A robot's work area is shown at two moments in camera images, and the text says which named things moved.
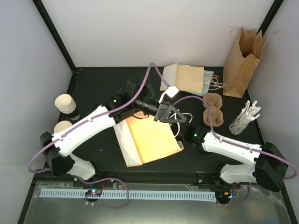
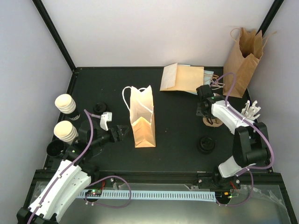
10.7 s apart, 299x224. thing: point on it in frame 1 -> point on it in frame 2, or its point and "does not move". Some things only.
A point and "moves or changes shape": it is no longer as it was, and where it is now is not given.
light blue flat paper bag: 207,77 does not move
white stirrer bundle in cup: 248,113 does not move
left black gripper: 160,115 -> 118,131
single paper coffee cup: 65,103 does not move
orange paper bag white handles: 142,139 moves or changes shape
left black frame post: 53,31 does not move
